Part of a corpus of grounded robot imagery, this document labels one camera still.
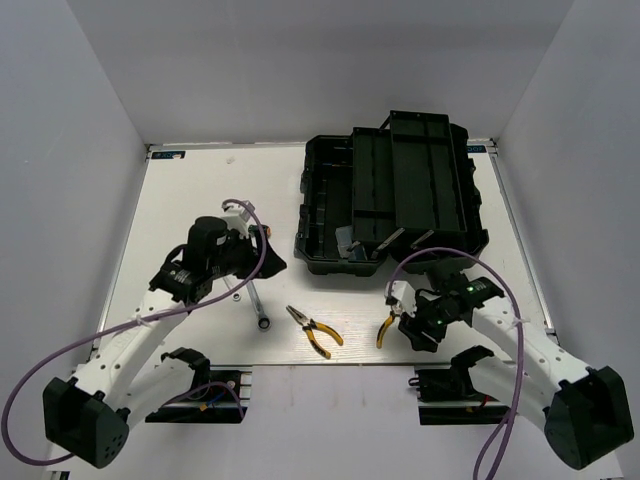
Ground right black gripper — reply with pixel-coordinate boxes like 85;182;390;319
398;290;459;353

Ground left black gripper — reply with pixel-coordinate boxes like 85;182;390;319
209;228;288;279

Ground yellow needle-nose pliers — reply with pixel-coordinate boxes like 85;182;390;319
375;312;399;349
286;305;344;360

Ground black plastic toolbox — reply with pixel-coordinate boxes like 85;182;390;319
294;110;489;277

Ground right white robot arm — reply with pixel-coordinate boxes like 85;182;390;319
385;268;634;470

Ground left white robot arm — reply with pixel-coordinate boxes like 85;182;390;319
43;215;287;469

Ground short silver combination wrench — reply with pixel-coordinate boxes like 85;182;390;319
223;277;242;302

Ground long silver combination wrench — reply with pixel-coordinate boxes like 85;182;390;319
246;281;271;332

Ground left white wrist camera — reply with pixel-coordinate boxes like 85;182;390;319
221;200;254;238

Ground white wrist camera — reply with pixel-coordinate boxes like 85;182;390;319
221;200;254;238
385;280;417;317

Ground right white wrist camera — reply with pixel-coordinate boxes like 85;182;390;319
385;280;417;317

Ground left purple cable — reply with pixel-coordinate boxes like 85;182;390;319
2;198;269;464

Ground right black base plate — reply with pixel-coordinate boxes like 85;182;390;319
408;366;508;426

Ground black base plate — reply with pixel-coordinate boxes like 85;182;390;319
408;366;508;426
145;367;252;425

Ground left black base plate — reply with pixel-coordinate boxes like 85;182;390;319
145;367;252;425

